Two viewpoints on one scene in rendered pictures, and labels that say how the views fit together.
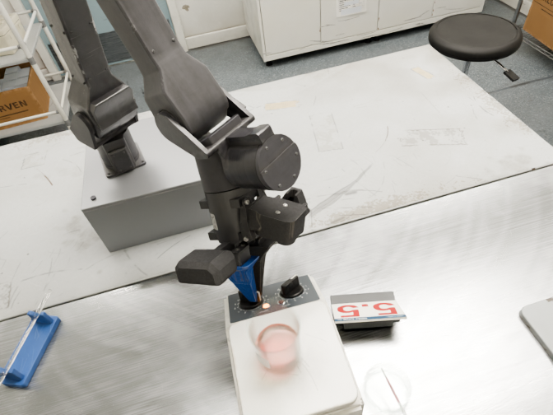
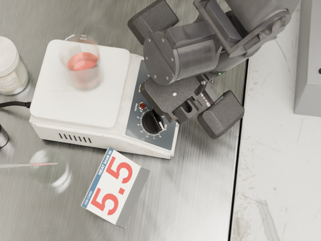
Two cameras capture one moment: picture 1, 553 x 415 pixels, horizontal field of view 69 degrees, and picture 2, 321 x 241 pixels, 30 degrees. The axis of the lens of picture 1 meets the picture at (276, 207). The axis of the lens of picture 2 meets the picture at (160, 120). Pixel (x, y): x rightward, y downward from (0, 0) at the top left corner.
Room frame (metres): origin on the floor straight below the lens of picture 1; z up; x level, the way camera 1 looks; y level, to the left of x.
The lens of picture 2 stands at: (0.42, -0.29, 1.72)
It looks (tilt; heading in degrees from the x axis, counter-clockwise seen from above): 68 degrees down; 114
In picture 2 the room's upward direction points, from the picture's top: 6 degrees counter-clockwise
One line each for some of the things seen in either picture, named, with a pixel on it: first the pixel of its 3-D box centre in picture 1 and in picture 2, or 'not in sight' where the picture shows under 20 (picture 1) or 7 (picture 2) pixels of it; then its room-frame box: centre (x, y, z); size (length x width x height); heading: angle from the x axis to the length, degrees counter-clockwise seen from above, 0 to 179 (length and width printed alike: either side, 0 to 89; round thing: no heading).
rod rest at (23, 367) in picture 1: (27, 345); not in sight; (0.28, 0.37, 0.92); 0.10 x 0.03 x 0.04; 167
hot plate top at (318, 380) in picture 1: (289, 361); (81, 82); (0.18, 0.01, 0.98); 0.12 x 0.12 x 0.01; 7
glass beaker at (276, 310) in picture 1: (276, 338); (84, 65); (0.19, 0.02, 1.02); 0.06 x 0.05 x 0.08; 165
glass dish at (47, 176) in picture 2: (387, 388); (49, 168); (0.16, -0.10, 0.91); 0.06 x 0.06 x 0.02
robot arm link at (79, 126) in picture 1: (104, 114); not in sight; (0.54, 0.23, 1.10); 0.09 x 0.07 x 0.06; 137
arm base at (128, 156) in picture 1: (116, 146); not in sight; (0.54, 0.24, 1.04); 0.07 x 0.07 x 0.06; 21
